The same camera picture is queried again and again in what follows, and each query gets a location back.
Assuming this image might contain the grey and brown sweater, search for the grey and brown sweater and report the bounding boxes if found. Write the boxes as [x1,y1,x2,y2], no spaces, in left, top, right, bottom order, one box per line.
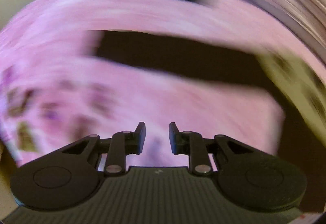
[95,31,325,212]

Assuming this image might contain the pink floral bed blanket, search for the pink floral bed blanket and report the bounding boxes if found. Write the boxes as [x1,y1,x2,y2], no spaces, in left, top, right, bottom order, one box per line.
[0,0,326,171]

